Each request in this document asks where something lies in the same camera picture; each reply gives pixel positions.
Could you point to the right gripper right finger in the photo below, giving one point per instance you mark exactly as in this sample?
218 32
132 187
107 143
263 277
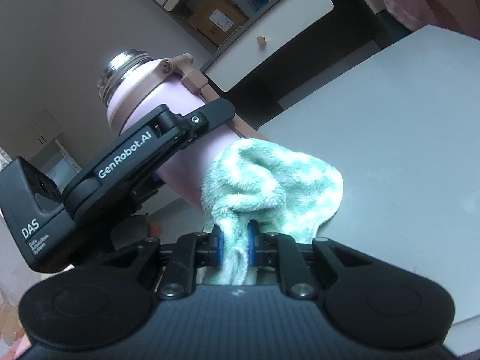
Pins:
370 301

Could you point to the black DAS camera box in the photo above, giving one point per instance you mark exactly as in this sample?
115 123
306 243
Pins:
35 214

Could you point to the grey desk with drawer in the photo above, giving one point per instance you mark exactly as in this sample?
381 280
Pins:
292 47

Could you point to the cardboard box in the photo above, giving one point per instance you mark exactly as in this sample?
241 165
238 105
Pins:
217 19

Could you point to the pink insulated bottle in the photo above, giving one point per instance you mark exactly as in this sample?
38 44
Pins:
174 100

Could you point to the green white fluffy cloth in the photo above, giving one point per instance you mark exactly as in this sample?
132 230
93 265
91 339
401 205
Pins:
282 190

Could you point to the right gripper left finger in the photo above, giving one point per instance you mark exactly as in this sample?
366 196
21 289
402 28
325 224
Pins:
107 299

